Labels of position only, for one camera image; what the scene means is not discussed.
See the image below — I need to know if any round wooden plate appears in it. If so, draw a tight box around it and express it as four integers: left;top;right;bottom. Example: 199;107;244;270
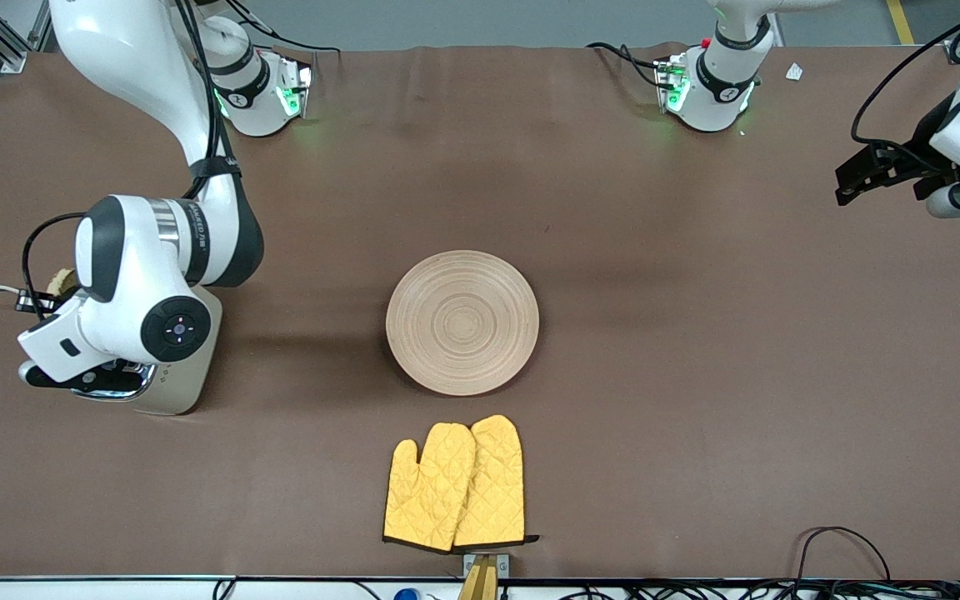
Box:
386;250;540;397

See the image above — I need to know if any left base connector box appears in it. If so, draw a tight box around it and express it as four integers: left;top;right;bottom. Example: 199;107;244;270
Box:
654;52;689;115

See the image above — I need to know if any grey metal bracket plate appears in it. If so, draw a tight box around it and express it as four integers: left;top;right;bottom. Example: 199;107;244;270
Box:
462;552;511;578

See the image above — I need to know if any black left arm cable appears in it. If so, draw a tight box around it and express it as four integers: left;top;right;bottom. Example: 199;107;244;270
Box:
852;0;960;149

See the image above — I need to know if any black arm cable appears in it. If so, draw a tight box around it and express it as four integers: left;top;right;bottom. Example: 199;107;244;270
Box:
21;0;241;314
852;0;960;149

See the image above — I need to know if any black left base cable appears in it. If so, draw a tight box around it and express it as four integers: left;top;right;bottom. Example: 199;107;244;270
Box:
586;41;666;89

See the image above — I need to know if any yellow quilted oven mitt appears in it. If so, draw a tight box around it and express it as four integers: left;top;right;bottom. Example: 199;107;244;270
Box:
382;422;478;553
453;414;540;549

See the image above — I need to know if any brown table cover sheet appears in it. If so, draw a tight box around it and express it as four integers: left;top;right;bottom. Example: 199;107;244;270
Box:
0;42;960;581

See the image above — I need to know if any base connector box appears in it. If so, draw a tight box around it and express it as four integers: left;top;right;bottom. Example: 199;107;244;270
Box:
274;52;315;119
654;52;689;115

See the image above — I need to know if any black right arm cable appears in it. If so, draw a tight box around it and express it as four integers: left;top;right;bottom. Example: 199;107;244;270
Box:
21;0;241;314

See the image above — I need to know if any right base connector box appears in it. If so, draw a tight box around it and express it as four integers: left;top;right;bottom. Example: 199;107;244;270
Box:
274;52;315;119

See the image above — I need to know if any black right base cable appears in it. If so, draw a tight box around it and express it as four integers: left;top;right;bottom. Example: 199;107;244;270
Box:
228;0;341;56

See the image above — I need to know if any black cable bundle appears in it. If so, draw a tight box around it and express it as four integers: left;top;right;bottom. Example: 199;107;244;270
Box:
563;579;960;600

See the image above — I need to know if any black looped cable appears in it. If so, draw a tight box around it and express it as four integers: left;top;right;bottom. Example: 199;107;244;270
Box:
795;526;893;584

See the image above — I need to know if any black base cable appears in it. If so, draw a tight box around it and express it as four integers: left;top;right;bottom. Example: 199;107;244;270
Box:
228;0;341;56
586;41;666;89

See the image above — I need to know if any cream and chrome toaster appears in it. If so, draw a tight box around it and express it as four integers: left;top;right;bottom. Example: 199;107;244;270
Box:
70;286;223;416

